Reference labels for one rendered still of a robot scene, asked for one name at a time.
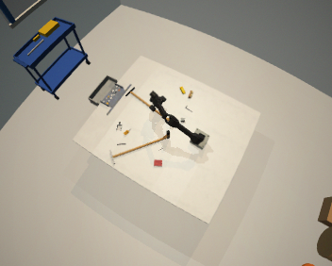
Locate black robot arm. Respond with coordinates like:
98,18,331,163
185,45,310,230
149,91,206,145

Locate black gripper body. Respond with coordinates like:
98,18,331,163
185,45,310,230
149,95,167,111

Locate red rectangular block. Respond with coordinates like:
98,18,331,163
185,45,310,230
154,160,162,167

